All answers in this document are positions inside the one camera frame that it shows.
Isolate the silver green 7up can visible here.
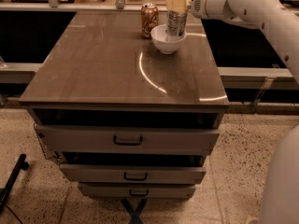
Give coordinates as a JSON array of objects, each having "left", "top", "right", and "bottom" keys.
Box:
[{"left": 166, "top": 11, "right": 187, "bottom": 37}]

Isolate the top grey drawer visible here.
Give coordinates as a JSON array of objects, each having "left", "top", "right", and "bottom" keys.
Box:
[{"left": 36, "top": 125, "right": 220, "bottom": 155}]

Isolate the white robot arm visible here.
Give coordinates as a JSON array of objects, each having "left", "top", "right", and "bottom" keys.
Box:
[{"left": 166, "top": 0, "right": 299, "bottom": 224}]

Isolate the white bowl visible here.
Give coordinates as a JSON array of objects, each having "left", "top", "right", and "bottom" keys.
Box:
[{"left": 151, "top": 24, "right": 187, "bottom": 54}]

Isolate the bottom grey drawer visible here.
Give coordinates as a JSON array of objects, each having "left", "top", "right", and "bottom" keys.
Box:
[{"left": 78, "top": 183, "right": 195, "bottom": 199}]

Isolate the black left stand leg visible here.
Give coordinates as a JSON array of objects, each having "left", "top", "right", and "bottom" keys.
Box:
[{"left": 0, "top": 154, "right": 29, "bottom": 213}]

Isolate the brown soda can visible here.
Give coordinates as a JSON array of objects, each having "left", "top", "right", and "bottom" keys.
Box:
[{"left": 141, "top": 3, "right": 159, "bottom": 38}]

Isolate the grey drawer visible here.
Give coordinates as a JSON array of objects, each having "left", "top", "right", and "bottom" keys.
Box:
[
  {"left": 78, "top": 183, "right": 195, "bottom": 199},
  {"left": 60, "top": 164, "right": 206, "bottom": 184},
  {"left": 36, "top": 125, "right": 220, "bottom": 155}
]

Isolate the grey drawer cabinet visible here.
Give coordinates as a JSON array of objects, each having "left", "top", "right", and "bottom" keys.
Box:
[{"left": 18, "top": 10, "right": 231, "bottom": 200}]

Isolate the middle grey drawer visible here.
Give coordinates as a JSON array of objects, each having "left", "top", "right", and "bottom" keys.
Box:
[{"left": 60, "top": 164, "right": 206, "bottom": 184}]

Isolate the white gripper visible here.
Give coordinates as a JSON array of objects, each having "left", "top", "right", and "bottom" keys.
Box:
[{"left": 166, "top": 0, "right": 233, "bottom": 20}]

